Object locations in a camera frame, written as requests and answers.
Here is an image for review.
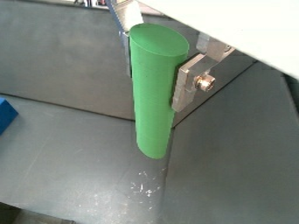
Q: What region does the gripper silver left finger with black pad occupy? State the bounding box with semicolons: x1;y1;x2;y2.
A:
105;0;144;77

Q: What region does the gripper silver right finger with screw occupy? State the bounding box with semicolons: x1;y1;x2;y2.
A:
172;32;235;112

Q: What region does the green oval cylinder peg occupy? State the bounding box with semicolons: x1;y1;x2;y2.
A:
130;23;190;159

